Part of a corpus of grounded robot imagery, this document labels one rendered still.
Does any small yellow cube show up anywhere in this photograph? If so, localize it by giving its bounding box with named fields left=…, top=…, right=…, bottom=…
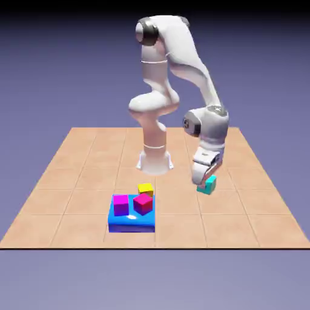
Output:
left=137, top=183, right=155, bottom=198

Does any small teal cube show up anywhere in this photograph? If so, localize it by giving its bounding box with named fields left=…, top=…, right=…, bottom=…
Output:
left=196, top=174, right=217, bottom=195

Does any small crimson cube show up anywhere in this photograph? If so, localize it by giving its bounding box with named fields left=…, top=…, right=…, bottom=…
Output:
left=133, top=193, right=154, bottom=216

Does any large blue box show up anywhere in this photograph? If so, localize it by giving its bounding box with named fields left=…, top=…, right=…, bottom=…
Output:
left=108, top=193, right=156, bottom=234

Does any small magenta cube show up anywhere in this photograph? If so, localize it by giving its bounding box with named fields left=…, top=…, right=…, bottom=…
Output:
left=113, top=194, right=130, bottom=217

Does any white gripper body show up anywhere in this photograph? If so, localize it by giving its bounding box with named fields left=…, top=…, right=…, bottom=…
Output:
left=191, top=161, right=219, bottom=186

